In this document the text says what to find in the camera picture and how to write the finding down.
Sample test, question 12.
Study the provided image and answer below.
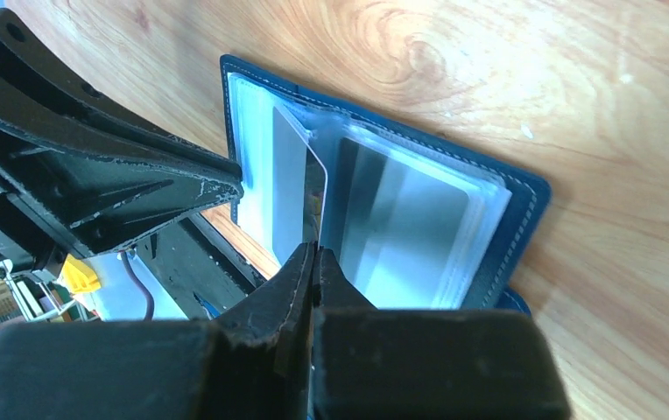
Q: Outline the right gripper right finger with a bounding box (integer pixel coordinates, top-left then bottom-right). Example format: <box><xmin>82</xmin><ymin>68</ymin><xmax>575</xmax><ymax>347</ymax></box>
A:
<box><xmin>312</xmin><ymin>249</ymin><xmax>572</xmax><ymax>419</ymax></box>

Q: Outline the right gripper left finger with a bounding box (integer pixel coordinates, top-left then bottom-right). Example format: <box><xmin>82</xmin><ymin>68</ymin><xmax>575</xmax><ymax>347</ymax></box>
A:
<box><xmin>0</xmin><ymin>242</ymin><xmax>318</xmax><ymax>419</ymax></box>

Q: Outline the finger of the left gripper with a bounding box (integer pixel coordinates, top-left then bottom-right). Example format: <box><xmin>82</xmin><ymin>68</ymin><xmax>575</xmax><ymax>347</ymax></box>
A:
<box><xmin>0</xmin><ymin>9</ymin><xmax>243</xmax><ymax>260</ymax></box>

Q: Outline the blue leather card holder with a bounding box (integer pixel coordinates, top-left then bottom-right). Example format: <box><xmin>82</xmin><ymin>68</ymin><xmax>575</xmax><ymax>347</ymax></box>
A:
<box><xmin>220</xmin><ymin>54</ymin><xmax>552</xmax><ymax>312</ymax></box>

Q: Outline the dark silver card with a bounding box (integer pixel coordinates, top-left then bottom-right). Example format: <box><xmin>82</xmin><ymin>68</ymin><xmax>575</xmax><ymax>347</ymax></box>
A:
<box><xmin>271</xmin><ymin>106</ymin><xmax>327</xmax><ymax>263</ymax></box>

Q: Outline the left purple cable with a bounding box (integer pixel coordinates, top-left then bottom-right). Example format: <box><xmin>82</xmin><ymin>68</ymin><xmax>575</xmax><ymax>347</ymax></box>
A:
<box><xmin>119</xmin><ymin>250</ymin><xmax>156</xmax><ymax>323</ymax></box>

